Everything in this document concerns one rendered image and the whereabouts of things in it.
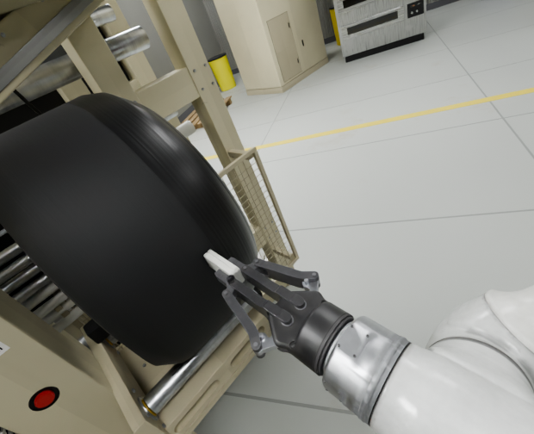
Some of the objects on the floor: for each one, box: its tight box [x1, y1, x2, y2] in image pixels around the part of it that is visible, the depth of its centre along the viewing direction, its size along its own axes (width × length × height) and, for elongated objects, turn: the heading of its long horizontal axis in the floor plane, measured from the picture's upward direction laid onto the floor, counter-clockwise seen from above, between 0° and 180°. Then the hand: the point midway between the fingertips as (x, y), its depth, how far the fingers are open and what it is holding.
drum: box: [208, 53, 236, 91], centre depth 694 cm, size 45×46×71 cm
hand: (223, 267), depth 45 cm, fingers closed
